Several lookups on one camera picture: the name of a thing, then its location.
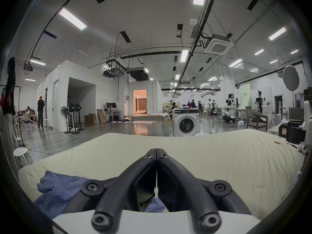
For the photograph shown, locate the group of people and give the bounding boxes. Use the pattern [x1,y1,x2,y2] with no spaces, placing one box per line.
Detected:
[170,100,218,117]

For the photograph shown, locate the low wooden table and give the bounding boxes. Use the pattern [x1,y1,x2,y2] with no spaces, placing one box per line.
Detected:
[123,113,171,128]

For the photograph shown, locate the bed with beige sheet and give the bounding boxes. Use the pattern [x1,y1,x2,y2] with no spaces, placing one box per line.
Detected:
[18,128,305,219]

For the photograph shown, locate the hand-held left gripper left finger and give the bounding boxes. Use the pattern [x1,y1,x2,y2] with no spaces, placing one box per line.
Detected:
[64,148,156,230]

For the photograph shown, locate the white washing machine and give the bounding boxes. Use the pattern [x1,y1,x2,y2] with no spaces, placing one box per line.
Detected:
[172,108,200,137]

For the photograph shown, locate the round grey reflector on stand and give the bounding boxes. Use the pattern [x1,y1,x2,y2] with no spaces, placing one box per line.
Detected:
[282,65,300,110]

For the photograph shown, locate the dark armchair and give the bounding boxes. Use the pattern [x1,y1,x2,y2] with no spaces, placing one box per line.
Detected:
[246,110,269,132]

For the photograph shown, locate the white humanoid robot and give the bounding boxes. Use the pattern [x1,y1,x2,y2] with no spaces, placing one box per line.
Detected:
[225,94,241,124]
[255,91,271,114]

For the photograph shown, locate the white round stool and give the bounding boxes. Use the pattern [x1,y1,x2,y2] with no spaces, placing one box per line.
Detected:
[13,147,34,170]

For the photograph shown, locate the dark blue shirt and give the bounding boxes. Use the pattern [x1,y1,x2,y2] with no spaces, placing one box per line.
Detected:
[33,171,169,220]

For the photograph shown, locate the desk with monitor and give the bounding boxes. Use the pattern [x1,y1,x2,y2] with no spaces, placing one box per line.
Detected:
[104,102,122,123]

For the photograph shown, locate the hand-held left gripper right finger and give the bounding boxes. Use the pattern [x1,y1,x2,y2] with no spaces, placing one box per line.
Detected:
[156,148,252,230]

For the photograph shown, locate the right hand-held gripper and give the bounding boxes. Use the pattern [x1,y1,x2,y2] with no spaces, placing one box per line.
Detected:
[279,101,312,155]

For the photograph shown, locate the tall flat brown carton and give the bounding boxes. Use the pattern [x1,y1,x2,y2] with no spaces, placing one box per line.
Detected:
[97,109,107,124]

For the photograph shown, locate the black standing fan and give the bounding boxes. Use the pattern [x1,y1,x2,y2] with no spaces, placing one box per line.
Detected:
[60,105,73,134]
[74,104,85,131]
[68,103,80,134]

